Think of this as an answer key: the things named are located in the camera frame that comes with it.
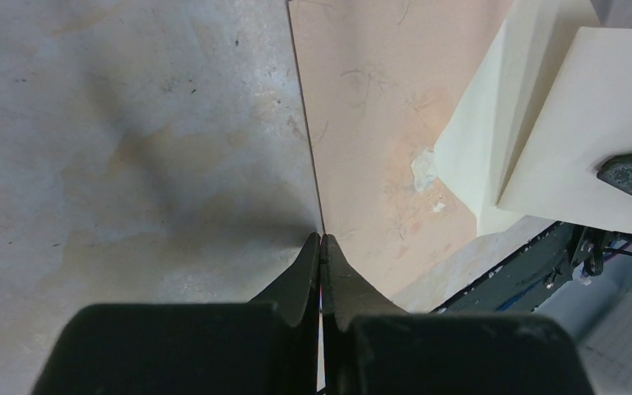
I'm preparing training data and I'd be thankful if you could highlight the cream letter paper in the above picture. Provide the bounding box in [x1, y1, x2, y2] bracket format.
[434, 1, 632, 235]

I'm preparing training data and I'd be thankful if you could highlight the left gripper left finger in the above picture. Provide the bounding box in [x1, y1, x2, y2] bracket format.
[251, 233, 321, 394]

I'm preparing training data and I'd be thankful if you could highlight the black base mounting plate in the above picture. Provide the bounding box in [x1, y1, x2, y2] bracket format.
[433, 222, 586, 314]

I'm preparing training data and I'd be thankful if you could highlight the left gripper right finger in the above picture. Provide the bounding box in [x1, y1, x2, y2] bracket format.
[320, 234, 407, 394]

